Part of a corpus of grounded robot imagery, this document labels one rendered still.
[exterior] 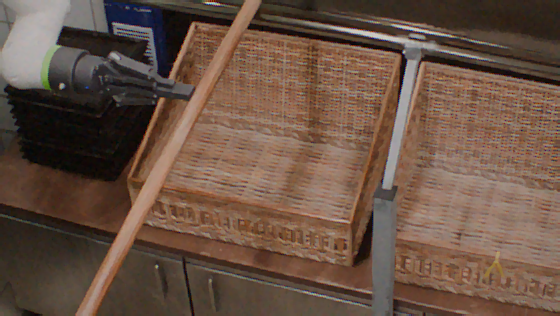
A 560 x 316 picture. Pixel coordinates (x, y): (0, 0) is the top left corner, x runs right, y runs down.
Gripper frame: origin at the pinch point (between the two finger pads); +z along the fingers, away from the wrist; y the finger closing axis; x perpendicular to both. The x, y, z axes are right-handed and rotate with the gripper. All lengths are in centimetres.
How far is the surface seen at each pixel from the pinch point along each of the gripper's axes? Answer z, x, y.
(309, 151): 7, -52, 61
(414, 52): 39.5, -28.5, 4.0
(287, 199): 7, -34, 61
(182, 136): 6.6, 11.8, -0.1
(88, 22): -62, -67, 44
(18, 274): -67, -12, 92
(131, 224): 6.9, 34.6, -0.3
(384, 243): 40, -7, 38
